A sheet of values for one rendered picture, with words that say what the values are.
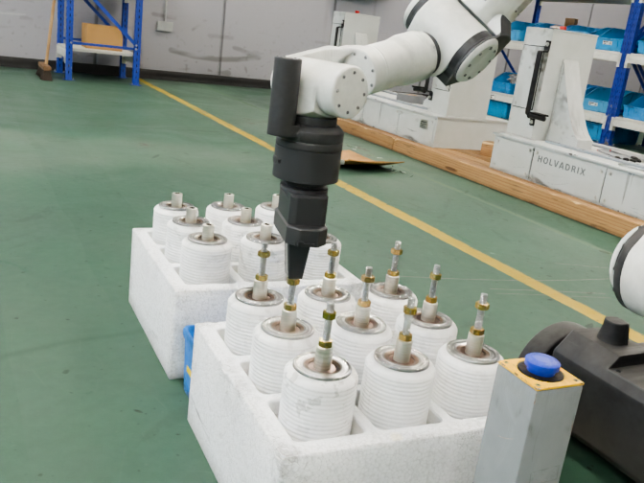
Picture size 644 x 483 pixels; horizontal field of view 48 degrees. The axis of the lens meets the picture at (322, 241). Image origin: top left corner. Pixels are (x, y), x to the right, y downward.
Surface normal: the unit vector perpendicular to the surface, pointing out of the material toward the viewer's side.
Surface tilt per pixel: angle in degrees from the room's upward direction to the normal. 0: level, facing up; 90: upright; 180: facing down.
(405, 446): 90
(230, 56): 90
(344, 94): 90
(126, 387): 0
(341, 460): 90
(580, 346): 45
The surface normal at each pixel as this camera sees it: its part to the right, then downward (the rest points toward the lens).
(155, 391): 0.12, -0.95
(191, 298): 0.42, 0.31
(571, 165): -0.89, 0.02
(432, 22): -0.50, 0.07
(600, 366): -0.55, -0.65
